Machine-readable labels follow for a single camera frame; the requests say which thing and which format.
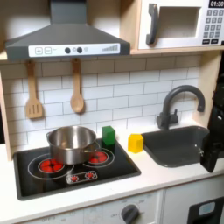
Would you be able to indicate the steel pot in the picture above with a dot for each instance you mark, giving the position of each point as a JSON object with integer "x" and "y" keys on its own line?
{"x": 71, "y": 144}

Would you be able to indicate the yellow toy block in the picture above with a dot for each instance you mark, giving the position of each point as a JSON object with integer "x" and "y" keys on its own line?
{"x": 135, "y": 143}

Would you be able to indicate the dark grey sink basin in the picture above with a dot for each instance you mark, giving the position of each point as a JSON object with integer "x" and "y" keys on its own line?
{"x": 175, "y": 145}

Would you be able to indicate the dark grey tap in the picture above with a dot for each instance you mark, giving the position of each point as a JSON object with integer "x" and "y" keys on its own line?
{"x": 175, "y": 108}

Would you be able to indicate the wooden slotted spatula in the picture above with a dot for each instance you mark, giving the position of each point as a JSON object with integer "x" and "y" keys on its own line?
{"x": 33, "y": 102}

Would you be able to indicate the black toy stove top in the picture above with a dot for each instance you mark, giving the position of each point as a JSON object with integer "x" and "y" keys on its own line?
{"x": 76, "y": 172}

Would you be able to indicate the grey oven knob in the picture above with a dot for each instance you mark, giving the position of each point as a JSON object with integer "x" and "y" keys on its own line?
{"x": 129, "y": 213}

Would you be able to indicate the grey range hood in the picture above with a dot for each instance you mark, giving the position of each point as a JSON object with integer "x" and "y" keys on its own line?
{"x": 67, "y": 37}

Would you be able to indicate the white toy microwave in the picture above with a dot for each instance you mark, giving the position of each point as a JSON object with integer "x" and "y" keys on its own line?
{"x": 180, "y": 23}

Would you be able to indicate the green toy block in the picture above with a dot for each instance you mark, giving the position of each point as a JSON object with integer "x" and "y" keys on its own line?
{"x": 108, "y": 135}

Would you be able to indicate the wooden spoon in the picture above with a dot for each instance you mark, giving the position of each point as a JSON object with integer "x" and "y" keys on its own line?
{"x": 77, "y": 97}

